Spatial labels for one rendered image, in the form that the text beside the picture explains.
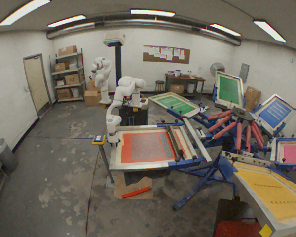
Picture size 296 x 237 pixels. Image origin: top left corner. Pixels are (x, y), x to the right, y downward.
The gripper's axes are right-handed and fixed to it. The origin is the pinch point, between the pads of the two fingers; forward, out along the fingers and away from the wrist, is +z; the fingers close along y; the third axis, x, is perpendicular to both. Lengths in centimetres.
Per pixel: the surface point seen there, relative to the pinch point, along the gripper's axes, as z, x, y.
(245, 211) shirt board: 3, 88, -100
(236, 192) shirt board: 5, 67, -102
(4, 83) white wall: -68, -116, 309
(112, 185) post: 97, -5, 19
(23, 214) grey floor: 98, 81, 178
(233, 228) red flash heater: -13, 94, -72
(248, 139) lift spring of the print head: -20, 29, -132
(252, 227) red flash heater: -13, 101, -87
